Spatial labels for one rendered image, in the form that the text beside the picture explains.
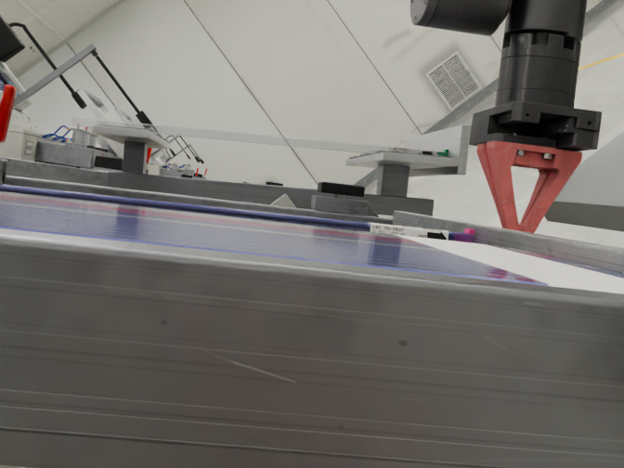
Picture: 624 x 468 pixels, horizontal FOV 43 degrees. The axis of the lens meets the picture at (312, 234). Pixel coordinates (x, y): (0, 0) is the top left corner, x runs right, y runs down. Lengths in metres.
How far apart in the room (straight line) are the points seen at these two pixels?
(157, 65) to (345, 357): 8.22
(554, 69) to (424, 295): 0.40
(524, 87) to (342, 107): 7.83
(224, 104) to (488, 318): 8.14
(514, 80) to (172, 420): 0.44
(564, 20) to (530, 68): 0.04
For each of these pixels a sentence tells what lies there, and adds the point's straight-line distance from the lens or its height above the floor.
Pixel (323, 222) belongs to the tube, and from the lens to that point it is 0.59.
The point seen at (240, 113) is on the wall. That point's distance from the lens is 8.34.
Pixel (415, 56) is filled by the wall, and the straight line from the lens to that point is 8.63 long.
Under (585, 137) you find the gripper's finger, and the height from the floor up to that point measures 0.75.
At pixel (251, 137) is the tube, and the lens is 1.08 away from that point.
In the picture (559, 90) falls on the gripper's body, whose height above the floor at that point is 0.78.
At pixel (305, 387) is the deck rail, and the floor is 0.81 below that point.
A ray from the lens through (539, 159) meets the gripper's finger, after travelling 0.62.
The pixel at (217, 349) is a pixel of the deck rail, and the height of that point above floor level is 0.84.
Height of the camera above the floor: 0.87
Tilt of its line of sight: 6 degrees down
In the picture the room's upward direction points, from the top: 36 degrees counter-clockwise
